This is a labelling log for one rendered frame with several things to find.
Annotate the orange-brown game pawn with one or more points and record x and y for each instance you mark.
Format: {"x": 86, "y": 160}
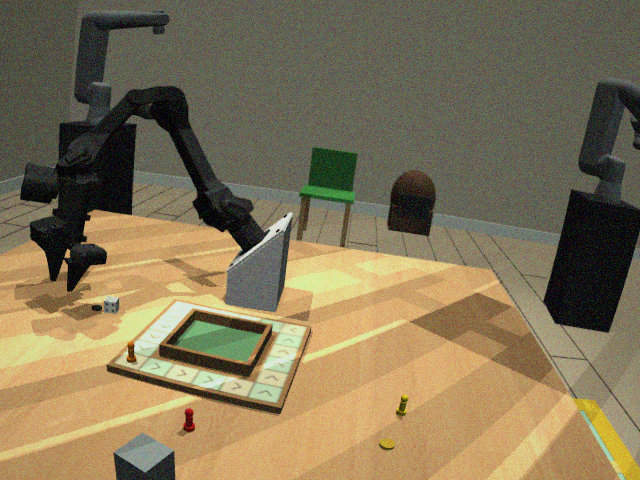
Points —
{"x": 131, "y": 357}

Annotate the yellow flat disc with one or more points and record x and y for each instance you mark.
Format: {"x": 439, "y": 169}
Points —
{"x": 387, "y": 444}

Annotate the red pawn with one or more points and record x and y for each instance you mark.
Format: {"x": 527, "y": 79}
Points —
{"x": 189, "y": 426}

